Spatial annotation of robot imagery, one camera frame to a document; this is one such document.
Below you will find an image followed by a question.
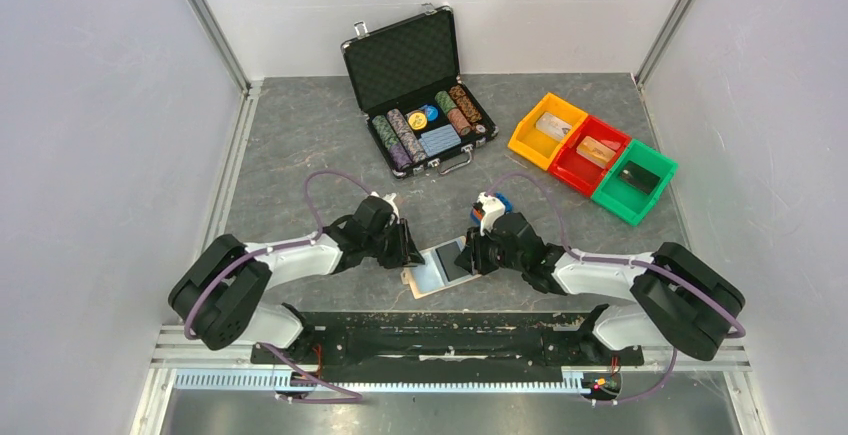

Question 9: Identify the orange blue toy car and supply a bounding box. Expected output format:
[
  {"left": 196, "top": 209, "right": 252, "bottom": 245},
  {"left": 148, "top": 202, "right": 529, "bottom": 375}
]
[{"left": 471, "top": 192, "right": 515, "bottom": 225}]

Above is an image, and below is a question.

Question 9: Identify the black card in green bin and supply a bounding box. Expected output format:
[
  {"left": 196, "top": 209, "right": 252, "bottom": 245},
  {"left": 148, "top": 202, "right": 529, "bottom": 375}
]
[{"left": 434, "top": 237, "right": 469, "bottom": 283}]

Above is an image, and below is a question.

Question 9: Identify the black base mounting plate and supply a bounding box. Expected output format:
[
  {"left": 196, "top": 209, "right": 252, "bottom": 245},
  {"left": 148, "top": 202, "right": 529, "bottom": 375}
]
[{"left": 282, "top": 312, "right": 644, "bottom": 383}]

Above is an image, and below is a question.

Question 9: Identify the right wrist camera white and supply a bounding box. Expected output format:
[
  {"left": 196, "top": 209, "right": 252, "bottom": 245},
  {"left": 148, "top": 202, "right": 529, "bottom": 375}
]
[{"left": 470, "top": 193, "right": 508, "bottom": 235}]

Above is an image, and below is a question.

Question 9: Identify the red plastic bin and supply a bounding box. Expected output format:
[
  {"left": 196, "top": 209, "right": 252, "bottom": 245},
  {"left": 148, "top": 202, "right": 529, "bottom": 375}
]
[{"left": 548, "top": 115, "right": 632, "bottom": 198}]

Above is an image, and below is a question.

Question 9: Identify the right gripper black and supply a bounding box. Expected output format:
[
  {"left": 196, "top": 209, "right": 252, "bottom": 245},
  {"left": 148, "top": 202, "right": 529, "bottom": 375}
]
[{"left": 454, "top": 222, "right": 526, "bottom": 276}]

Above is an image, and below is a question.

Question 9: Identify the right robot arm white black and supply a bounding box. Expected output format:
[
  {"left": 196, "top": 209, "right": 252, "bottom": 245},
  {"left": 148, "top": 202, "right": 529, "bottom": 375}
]
[{"left": 454, "top": 212, "right": 746, "bottom": 363}]

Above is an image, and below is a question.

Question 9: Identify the black poker chip case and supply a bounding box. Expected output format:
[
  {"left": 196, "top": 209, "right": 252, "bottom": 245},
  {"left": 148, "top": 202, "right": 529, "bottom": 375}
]
[{"left": 341, "top": 4, "right": 499, "bottom": 179}]

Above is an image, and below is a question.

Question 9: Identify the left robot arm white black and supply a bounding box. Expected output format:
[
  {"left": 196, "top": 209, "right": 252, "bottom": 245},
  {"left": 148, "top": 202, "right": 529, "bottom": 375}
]
[{"left": 167, "top": 193, "right": 424, "bottom": 363}]

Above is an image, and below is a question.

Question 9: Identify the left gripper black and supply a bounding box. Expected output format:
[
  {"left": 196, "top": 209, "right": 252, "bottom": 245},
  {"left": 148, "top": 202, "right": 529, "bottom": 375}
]
[{"left": 364, "top": 218, "right": 425, "bottom": 269}]

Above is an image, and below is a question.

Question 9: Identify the yellow plastic bin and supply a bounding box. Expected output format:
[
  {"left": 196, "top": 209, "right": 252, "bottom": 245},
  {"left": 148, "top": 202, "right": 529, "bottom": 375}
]
[{"left": 507, "top": 93, "right": 588, "bottom": 170}]

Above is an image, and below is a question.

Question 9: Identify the orange card in red bin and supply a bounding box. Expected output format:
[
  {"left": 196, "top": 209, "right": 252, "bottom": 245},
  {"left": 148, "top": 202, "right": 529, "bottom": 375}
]
[{"left": 576, "top": 137, "right": 616, "bottom": 169}]

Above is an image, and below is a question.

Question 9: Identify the beige leather card holder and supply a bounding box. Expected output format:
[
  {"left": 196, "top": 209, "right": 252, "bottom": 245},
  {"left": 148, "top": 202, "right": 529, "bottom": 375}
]
[{"left": 400, "top": 236, "right": 480, "bottom": 299}]

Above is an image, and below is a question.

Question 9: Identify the black card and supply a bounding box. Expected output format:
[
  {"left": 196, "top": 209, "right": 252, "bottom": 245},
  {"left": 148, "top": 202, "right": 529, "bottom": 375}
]
[
  {"left": 618, "top": 161, "right": 661, "bottom": 195},
  {"left": 434, "top": 237, "right": 469, "bottom": 283}
]

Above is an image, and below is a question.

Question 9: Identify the white card in yellow bin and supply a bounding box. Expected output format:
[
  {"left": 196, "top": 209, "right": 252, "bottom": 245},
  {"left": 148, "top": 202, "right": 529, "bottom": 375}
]
[{"left": 535, "top": 112, "right": 572, "bottom": 142}]

